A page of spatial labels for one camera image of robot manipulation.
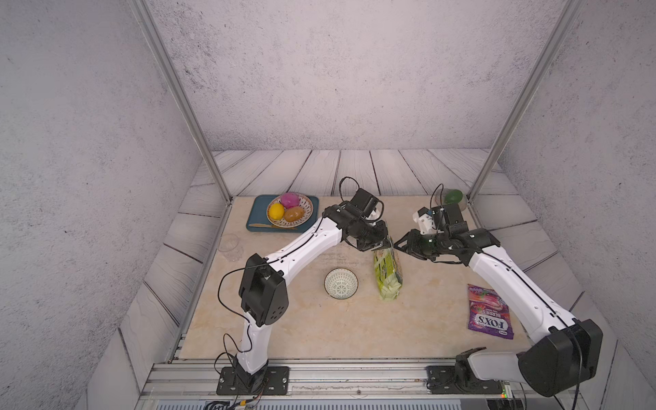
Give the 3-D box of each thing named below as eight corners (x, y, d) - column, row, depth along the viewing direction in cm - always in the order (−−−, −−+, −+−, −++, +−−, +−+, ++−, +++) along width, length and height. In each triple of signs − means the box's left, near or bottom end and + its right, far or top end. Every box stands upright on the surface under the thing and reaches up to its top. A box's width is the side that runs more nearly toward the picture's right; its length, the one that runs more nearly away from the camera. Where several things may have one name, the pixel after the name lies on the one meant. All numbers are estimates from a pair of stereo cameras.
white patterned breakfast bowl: (334, 305, 89) (334, 299, 86) (321, 283, 95) (321, 276, 91) (360, 290, 93) (361, 284, 89) (346, 270, 98) (346, 263, 95)
